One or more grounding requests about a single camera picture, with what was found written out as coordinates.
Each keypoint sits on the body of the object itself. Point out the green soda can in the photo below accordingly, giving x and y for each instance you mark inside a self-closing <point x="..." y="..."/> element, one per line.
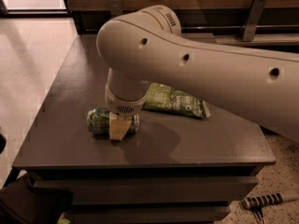
<point x="100" y="118"/>

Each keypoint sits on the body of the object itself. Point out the lower grey drawer front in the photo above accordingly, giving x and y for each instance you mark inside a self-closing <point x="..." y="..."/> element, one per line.
<point x="154" y="215"/>

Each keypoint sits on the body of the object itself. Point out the green chip bag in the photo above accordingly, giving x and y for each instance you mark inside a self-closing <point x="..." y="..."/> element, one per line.
<point x="162" y="98"/>

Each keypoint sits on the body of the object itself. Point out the right metal wall bracket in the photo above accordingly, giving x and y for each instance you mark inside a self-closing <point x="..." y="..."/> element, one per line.
<point x="249" y="28"/>

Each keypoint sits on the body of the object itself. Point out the dark brown chair seat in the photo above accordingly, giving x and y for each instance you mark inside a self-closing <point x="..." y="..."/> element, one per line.
<point x="22" y="203"/>

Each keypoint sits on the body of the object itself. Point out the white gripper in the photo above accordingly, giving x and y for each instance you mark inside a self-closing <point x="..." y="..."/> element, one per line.
<point x="123" y="105"/>

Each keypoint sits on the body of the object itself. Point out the metal wall bracket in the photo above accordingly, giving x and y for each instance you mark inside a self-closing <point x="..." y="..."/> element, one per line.
<point x="115" y="7"/>
<point x="249" y="28"/>

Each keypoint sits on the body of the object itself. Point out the striped tool handle on floor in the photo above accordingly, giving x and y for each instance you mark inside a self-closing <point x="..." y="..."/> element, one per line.
<point x="270" y="199"/>

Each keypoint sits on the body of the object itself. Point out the left metal wall bracket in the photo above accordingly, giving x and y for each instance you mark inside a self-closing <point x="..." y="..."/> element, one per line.
<point x="115" y="7"/>

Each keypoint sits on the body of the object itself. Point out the grey drawer cabinet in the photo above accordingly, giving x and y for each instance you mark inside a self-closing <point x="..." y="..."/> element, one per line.
<point x="59" y="145"/>

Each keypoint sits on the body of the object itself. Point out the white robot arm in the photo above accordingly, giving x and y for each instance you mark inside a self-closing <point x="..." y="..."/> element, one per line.
<point x="147" y="46"/>

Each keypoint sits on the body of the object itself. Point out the upper grey drawer front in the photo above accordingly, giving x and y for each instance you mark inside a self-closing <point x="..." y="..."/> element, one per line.
<point x="155" y="190"/>

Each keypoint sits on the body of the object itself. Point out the grey drawer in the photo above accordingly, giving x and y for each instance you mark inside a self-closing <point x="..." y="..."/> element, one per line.
<point x="154" y="215"/>
<point x="155" y="190"/>

